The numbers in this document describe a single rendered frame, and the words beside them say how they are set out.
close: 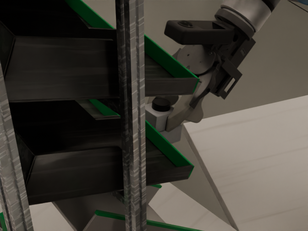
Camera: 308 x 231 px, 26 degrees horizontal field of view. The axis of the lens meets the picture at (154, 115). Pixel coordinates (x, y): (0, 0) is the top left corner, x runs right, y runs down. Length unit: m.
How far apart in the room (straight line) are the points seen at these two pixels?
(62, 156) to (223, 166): 0.71
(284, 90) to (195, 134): 1.52
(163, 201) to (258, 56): 1.87
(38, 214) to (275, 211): 0.47
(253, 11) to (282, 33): 2.24
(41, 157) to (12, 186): 0.10
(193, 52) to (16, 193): 0.49
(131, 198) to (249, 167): 0.61
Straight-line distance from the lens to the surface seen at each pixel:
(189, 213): 1.34
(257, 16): 1.08
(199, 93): 1.04
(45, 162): 0.76
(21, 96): 0.69
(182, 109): 1.04
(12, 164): 0.65
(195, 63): 1.07
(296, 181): 1.43
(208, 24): 1.06
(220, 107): 2.85
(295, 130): 1.53
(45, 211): 1.36
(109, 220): 0.91
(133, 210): 0.87
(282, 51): 3.20
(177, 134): 1.08
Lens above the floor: 1.90
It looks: 43 degrees down
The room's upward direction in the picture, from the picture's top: straight up
